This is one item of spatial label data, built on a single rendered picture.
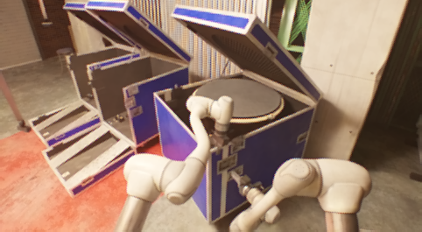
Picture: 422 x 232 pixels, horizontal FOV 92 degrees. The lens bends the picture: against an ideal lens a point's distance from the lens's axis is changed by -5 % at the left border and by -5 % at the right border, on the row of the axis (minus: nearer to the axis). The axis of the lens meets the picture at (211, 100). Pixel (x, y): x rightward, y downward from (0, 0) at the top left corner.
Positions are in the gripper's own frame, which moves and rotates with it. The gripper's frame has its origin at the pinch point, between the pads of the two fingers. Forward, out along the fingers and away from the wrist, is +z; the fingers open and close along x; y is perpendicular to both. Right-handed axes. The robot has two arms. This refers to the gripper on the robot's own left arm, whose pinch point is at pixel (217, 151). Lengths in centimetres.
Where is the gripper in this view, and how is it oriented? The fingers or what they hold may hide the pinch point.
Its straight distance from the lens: 146.5
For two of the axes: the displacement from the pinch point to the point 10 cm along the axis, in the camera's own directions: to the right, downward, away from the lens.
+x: 5.4, 3.9, -7.5
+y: -8.3, 0.9, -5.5
